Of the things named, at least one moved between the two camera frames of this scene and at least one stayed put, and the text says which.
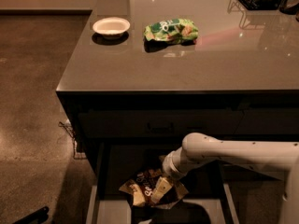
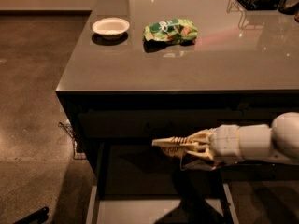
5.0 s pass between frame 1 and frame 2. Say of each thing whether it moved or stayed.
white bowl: stayed
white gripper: moved
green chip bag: stayed
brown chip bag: moved
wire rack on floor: stayed
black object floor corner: stayed
